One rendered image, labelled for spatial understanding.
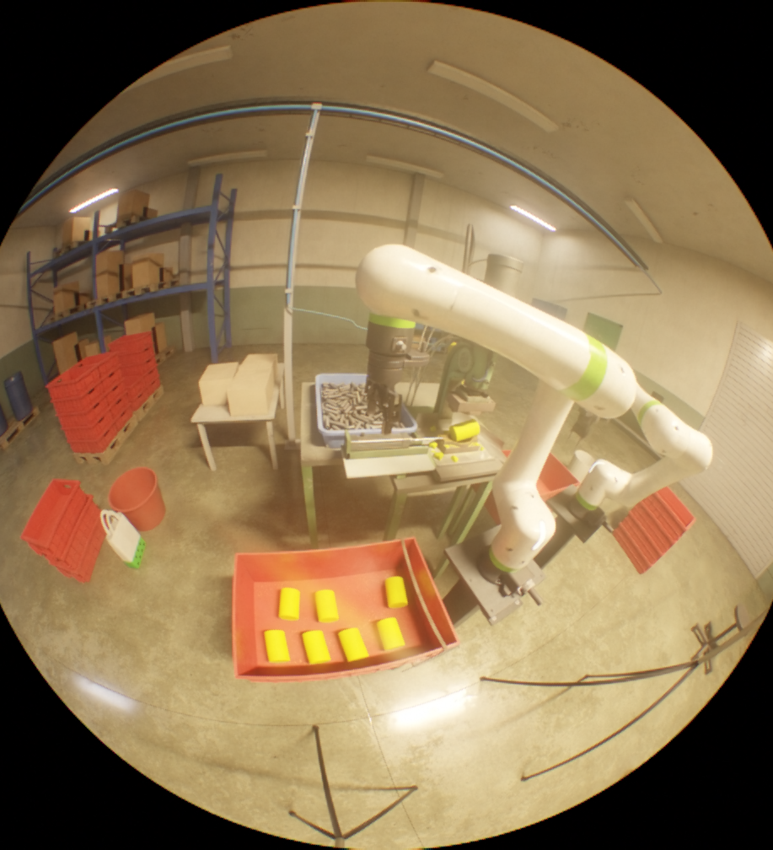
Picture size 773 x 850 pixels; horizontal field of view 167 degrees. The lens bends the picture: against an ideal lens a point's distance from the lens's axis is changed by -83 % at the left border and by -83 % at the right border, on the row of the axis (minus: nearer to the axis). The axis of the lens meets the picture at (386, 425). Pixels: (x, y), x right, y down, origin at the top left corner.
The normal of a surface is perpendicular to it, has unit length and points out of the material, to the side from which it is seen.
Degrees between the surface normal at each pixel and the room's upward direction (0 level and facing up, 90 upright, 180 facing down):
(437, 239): 90
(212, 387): 90
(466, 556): 0
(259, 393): 90
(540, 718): 0
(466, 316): 99
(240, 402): 90
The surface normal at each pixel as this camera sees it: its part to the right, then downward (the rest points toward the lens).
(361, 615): 0.13, -0.84
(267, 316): 0.26, 0.54
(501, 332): -0.19, 0.72
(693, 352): -0.96, 0.04
